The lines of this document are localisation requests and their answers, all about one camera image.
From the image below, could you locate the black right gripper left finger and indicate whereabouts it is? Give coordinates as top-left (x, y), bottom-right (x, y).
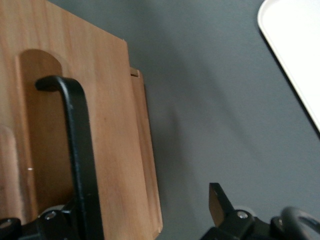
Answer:
top-left (34, 196), bottom-right (81, 240)

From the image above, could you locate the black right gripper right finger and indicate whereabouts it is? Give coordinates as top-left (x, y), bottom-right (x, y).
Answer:
top-left (208, 182), bottom-right (256, 229)

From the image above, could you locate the black metal drawer handle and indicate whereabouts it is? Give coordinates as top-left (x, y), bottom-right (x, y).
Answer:
top-left (34, 75), bottom-right (105, 240)

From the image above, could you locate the wooden drawer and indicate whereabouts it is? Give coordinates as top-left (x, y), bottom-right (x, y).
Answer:
top-left (0, 0), bottom-right (155, 240)

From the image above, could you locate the wooden drawer cabinet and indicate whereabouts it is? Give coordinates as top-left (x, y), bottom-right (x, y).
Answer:
top-left (128, 66), bottom-right (164, 237)

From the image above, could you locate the beige plastic tray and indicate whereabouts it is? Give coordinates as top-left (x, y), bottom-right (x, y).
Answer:
top-left (257, 0), bottom-right (320, 141)

